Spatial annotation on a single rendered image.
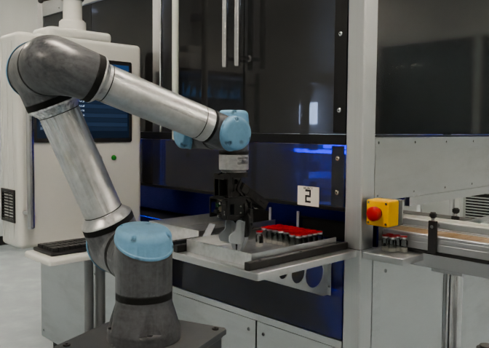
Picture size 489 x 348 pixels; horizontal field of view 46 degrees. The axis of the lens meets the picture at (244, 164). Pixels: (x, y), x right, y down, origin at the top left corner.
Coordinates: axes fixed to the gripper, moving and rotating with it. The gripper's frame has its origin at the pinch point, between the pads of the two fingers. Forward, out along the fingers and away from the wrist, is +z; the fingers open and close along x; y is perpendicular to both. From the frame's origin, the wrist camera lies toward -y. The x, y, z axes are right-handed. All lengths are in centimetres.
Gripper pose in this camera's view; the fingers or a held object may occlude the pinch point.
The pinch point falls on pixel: (239, 248)
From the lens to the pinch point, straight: 150.6
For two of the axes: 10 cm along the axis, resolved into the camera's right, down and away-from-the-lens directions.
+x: 7.0, 0.5, -7.2
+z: -0.1, 10.0, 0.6
